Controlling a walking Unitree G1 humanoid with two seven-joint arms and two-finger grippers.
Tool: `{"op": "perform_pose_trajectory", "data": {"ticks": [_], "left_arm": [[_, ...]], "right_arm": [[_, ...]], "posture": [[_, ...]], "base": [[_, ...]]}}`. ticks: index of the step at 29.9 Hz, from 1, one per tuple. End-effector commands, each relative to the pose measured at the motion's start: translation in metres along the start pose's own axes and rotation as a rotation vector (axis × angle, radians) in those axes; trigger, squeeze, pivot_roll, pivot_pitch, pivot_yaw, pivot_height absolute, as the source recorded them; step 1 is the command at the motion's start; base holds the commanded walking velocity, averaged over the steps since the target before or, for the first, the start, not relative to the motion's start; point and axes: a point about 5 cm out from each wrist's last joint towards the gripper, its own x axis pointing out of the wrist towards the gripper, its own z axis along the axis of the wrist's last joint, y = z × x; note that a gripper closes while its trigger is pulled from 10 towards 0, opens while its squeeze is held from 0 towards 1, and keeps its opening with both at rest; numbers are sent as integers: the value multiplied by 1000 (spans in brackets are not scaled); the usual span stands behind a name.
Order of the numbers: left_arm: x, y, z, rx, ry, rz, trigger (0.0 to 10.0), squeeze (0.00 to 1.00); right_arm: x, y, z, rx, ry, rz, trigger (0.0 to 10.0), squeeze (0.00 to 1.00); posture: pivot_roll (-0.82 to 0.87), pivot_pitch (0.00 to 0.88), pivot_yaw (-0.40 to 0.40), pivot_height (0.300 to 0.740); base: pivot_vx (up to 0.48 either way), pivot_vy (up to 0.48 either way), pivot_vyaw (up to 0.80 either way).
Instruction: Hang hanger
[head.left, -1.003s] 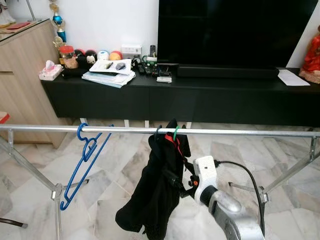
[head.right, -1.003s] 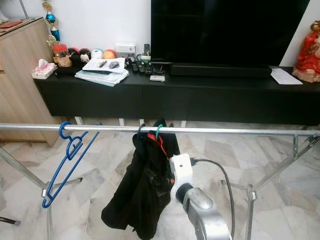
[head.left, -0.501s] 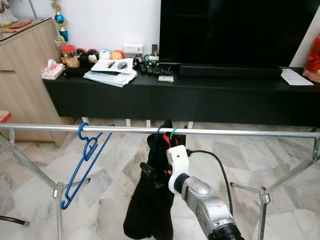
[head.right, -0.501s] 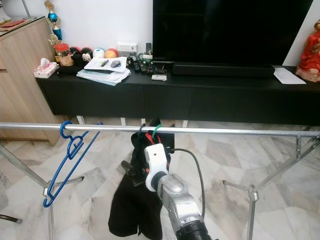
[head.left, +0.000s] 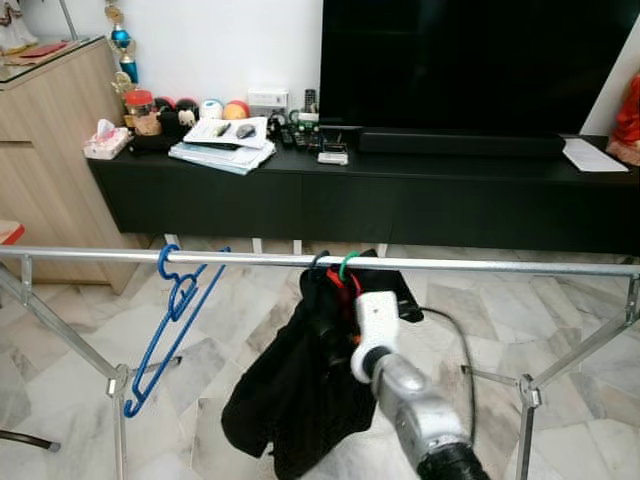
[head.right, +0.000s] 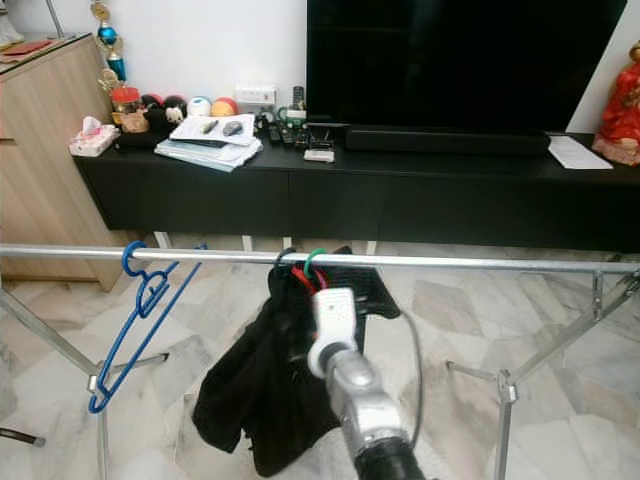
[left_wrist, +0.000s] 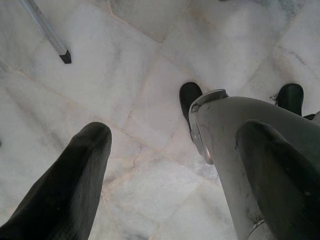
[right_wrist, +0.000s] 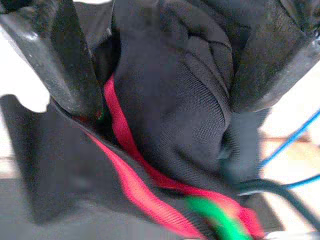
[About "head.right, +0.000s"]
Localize green plastic hanger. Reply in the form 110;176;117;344
303;247;329;277

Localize black garment with red trim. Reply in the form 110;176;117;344
192;247;402;477

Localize blue plastic hanger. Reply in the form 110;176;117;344
88;241;207;415

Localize black tv console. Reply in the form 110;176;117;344
74;130;640;253

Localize silver metal clothes rack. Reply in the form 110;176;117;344
0;243;640;480

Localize stack of papers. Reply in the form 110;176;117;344
155;113;264;173

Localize orange round ornament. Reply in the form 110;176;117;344
210;96;240;118

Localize black soundbar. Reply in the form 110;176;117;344
345;125;552;156

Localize black round doll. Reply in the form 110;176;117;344
163;95;189;127
140;94;166;131

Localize pink tissue pack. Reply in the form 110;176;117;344
69;116;120;158

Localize jar with red lid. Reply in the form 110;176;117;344
110;86;148;134

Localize black television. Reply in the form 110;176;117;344
306;0;628;134

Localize light wooden cabinet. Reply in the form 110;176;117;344
0;35;129;291

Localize white paper sheet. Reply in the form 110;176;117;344
547;135;614;170

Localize blue and gold trophy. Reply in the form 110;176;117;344
90;0;129;96

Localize red robed statue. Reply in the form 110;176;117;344
592;42;640;167

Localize red tray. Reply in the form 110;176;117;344
1;39;53;57

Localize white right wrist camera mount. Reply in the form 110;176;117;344
307;287;360;379

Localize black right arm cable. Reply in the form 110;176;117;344
390;308;425;449

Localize white wall socket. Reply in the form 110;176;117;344
235;85;278;108

